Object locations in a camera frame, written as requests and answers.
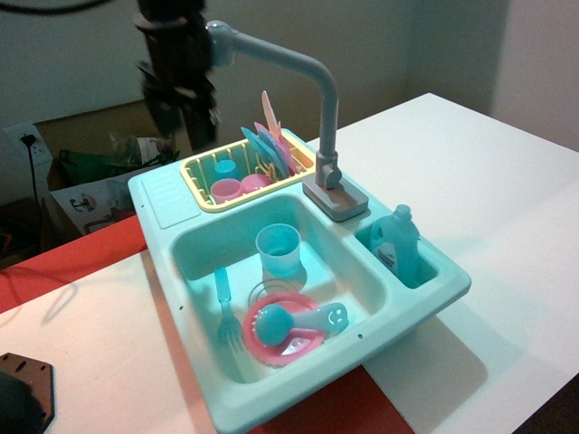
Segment pink cup in rack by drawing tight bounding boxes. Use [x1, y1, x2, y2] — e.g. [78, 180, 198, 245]
[211, 178, 242, 204]

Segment small blue cup in rack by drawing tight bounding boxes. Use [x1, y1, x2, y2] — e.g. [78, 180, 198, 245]
[214, 159, 241, 181]

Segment turquoise toy sink unit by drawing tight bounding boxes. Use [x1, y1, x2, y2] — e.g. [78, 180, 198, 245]
[128, 160, 470, 433]

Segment blue plate in rack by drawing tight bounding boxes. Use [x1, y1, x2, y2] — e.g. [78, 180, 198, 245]
[241, 127, 290, 180]

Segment grey toy faucet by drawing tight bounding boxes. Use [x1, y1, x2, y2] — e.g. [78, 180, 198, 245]
[206, 21, 368, 222]

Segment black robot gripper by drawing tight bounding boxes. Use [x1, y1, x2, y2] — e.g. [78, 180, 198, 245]
[136, 13, 220, 152]

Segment yellow dish rack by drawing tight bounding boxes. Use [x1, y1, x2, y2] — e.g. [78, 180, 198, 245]
[179, 129, 316, 213]

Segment pink knife in rack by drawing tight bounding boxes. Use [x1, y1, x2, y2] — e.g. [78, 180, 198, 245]
[261, 90, 280, 137]

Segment white wall outlet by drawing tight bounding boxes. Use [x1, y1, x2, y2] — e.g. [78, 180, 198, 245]
[4, 121, 52, 166]

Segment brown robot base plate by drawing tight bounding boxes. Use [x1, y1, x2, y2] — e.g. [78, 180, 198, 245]
[1, 353, 55, 433]

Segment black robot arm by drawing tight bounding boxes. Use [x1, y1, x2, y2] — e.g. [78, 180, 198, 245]
[135, 1, 218, 154]

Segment pink bowl in rack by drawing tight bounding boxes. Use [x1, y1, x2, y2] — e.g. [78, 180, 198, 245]
[240, 174, 272, 194]

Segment pink toy plate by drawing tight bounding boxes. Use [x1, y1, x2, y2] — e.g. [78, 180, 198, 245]
[242, 291, 325, 367]

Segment blue dish soap bottle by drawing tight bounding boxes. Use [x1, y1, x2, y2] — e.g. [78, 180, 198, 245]
[369, 204, 420, 288]

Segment blue toy spoon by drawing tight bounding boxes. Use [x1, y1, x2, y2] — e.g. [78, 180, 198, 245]
[255, 303, 349, 346]

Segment red mat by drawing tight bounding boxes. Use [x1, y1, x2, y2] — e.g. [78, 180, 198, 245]
[1, 216, 147, 313]

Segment blue toy fork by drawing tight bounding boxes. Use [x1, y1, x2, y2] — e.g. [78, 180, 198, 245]
[214, 268, 244, 353]

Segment large blue cup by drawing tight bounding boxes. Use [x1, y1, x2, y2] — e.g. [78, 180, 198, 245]
[255, 223, 301, 277]

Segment cardboard box with bags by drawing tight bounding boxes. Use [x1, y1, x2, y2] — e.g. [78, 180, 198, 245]
[36, 101, 180, 235]

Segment pink plate in rack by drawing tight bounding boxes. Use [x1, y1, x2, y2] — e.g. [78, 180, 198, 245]
[254, 122, 299, 175]

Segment black power cable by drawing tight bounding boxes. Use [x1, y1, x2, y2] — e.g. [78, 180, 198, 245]
[20, 134, 44, 254]

